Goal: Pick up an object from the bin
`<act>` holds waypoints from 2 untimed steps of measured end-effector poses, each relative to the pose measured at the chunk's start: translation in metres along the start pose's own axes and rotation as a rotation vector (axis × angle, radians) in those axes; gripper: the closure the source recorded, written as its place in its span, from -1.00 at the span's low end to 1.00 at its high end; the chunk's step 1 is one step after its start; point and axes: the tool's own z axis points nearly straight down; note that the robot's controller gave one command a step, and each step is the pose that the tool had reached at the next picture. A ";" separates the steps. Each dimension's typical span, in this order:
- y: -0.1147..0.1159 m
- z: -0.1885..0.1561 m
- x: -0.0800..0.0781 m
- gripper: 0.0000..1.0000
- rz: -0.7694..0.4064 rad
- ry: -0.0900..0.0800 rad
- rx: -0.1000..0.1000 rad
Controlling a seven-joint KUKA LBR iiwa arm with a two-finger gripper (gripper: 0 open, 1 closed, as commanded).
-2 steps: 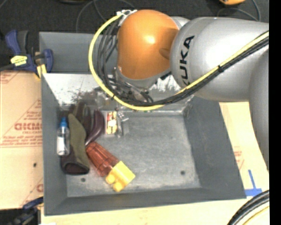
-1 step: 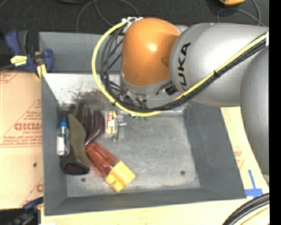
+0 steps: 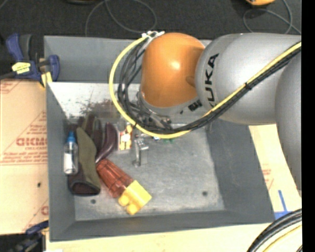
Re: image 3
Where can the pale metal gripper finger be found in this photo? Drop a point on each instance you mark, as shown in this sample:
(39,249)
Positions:
(145,155)
(137,156)

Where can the red ribbed plastic cup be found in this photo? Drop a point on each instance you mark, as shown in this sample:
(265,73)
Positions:
(113,177)

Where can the grey metal bin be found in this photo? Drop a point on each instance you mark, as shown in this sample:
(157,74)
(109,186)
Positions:
(178,172)

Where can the yellow toy block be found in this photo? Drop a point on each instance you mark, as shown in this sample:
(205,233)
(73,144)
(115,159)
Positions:
(135,197)

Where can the maroon and olive glove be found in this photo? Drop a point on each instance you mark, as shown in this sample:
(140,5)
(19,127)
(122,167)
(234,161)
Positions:
(88,153)

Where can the clear plastic bottle, blue cap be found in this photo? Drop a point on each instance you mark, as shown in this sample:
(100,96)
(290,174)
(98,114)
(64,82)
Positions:
(71,155)

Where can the brown cardboard board, red print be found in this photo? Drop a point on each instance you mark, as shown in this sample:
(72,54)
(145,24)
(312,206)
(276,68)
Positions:
(21,146)

